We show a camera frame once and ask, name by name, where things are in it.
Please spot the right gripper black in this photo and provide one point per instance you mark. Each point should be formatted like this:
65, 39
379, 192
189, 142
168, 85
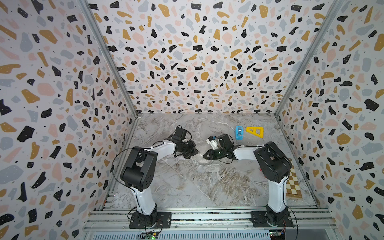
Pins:
211, 155

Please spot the blue tape dispenser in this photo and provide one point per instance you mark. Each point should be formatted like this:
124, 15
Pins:
239, 133

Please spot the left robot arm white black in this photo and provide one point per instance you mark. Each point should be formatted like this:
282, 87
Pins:
138, 171

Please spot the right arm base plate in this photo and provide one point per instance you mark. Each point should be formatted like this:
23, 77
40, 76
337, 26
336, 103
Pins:
264, 219

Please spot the aluminium rail frame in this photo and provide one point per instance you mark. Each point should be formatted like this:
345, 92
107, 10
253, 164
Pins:
310, 223

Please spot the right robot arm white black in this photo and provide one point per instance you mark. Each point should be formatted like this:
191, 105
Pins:
274, 164

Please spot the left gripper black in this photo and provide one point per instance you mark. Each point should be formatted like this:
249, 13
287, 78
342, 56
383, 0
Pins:
193, 151

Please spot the white vent grille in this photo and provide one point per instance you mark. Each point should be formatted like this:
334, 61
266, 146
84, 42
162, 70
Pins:
187, 235

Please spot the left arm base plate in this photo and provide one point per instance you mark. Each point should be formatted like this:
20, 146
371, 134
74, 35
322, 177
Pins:
160, 220

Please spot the yellow triangular plastic piece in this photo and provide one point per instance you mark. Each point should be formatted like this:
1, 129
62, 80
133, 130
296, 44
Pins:
256, 131

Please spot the wooden checkerboard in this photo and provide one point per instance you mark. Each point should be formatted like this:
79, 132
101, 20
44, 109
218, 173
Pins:
293, 189

